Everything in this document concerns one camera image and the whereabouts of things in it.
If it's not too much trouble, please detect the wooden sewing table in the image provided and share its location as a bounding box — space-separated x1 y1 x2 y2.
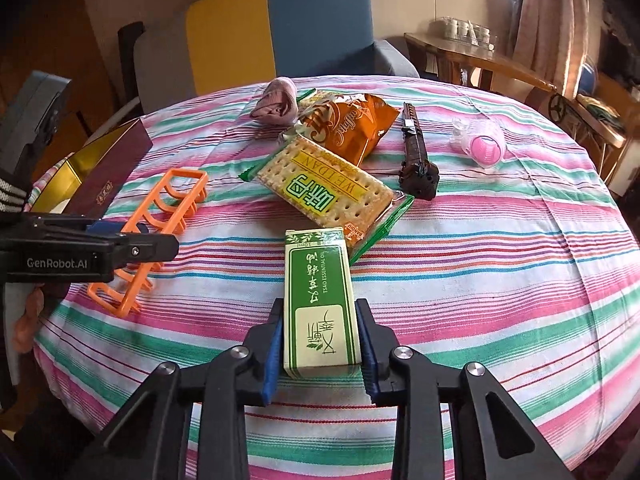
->
550 72 632 196

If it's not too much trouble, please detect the orange plastic rack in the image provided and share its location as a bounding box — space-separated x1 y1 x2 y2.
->
87 168 210 317

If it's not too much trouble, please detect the green folded cloth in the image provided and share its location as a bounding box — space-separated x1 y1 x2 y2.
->
577 92 623 126

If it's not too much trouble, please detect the green paper box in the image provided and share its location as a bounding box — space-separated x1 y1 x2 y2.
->
283 227 363 380

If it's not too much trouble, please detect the orange snack bag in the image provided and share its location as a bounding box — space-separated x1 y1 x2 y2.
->
299 92 401 167

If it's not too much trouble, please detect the person's left hand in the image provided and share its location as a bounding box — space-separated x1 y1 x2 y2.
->
14 284 46 356

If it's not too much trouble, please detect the pink sock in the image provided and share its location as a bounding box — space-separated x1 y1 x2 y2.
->
250 76 299 126

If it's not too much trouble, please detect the dark brown stapler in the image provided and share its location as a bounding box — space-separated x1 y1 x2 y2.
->
398 102 441 202

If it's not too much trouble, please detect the tray of white cups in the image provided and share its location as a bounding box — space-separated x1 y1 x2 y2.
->
430 16 501 53

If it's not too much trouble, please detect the maroon box gold interior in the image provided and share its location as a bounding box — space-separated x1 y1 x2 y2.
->
30 117 154 218

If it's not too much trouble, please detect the blue round object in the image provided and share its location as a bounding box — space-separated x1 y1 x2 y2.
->
577 60 598 95

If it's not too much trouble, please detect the grey metal frame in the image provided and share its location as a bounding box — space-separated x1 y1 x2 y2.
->
0 71 72 181

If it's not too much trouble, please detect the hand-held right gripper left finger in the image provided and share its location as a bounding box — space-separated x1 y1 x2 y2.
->
82 299 286 480

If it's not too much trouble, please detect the wooden side table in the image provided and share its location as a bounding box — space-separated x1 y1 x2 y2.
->
404 32 556 106

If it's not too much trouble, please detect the blue yellow grey armchair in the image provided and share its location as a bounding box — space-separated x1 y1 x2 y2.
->
118 0 421 116

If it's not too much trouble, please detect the beige patterned curtain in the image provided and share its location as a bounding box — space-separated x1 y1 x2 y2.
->
510 0 591 96

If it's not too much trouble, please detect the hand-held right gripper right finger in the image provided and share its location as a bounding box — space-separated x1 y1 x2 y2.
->
356 298 576 480

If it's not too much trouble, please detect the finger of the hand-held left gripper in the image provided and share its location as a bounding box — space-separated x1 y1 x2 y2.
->
85 219 151 237
111 233 180 273

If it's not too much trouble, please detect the striped tablecloth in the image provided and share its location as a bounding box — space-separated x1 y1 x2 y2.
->
32 76 640 476

